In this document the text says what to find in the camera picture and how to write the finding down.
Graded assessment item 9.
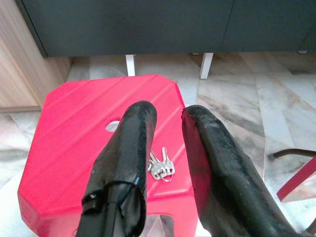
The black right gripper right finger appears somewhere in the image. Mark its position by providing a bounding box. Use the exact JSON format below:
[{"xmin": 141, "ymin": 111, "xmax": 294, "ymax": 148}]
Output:
[{"xmin": 181, "ymin": 105, "xmax": 316, "ymax": 237}]

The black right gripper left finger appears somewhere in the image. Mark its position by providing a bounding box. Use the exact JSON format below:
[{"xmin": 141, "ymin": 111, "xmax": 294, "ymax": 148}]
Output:
[{"xmin": 75, "ymin": 100, "xmax": 158, "ymax": 237}]

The bunch of keys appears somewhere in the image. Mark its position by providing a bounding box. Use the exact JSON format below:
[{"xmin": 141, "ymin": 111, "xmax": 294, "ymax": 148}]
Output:
[{"xmin": 147, "ymin": 147, "xmax": 176, "ymax": 183}]

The red plastic stool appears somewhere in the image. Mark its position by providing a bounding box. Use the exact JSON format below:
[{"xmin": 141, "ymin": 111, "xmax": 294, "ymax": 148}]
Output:
[{"xmin": 17, "ymin": 74, "xmax": 200, "ymax": 237}]

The red chair with metal legs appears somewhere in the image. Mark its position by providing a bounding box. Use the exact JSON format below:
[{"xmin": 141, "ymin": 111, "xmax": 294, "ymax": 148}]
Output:
[{"xmin": 268, "ymin": 149, "xmax": 316, "ymax": 203}]

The white cabinet leg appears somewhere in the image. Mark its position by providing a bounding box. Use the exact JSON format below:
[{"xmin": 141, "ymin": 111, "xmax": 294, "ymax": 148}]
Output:
[
  {"xmin": 125, "ymin": 54, "xmax": 136, "ymax": 77},
  {"xmin": 199, "ymin": 52, "xmax": 214, "ymax": 79}
]

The dark grey cabinet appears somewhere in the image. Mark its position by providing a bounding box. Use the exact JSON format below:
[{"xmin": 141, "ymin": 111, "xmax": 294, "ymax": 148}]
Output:
[{"xmin": 14, "ymin": 0, "xmax": 316, "ymax": 58}]

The light wooden side panel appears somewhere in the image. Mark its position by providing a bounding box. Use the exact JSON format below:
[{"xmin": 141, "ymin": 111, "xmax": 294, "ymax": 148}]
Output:
[{"xmin": 0, "ymin": 0, "xmax": 72, "ymax": 113}]

